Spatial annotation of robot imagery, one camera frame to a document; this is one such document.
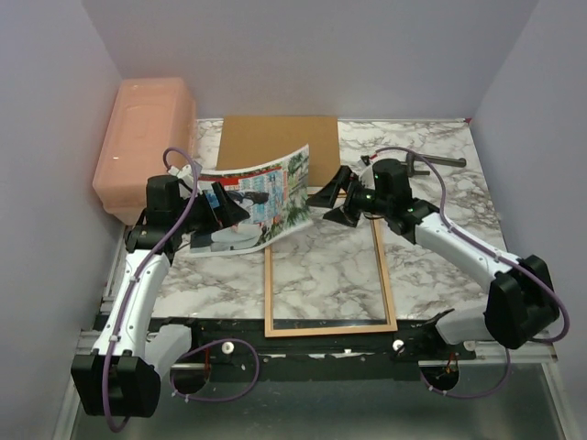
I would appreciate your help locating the pink plastic storage box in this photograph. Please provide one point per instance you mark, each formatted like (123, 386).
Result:
(149, 116)

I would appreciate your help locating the brown frame backing board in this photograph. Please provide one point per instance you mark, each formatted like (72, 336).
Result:
(251, 140)

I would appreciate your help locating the brown wooden picture frame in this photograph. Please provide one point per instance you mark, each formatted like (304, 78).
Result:
(314, 327)

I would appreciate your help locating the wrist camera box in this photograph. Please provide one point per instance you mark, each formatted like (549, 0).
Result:
(366, 163)
(188, 174)

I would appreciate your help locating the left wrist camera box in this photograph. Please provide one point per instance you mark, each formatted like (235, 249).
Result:
(188, 174)

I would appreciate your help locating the aluminium rail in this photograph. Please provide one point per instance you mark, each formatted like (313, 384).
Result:
(513, 350)

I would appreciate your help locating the photo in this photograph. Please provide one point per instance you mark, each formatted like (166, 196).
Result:
(273, 193)

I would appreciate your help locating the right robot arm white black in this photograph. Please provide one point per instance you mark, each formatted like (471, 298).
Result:
(520, 299)

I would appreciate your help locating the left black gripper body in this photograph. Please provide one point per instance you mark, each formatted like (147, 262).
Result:
(201, 217)

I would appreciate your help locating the clear acrylic glass sheet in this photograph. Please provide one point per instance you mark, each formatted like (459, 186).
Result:
(328, 273)

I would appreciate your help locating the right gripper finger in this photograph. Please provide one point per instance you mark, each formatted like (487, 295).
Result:
(327, 196)
(345, 216)

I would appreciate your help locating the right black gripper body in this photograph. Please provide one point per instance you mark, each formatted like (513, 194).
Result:
(361, 200)

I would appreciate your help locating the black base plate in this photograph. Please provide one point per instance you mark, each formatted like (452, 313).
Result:
(363, 356)

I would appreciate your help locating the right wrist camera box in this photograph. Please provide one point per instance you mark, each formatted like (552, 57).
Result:
(366, 163)

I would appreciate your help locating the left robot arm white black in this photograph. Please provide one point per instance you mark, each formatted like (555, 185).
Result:
(122, 374)

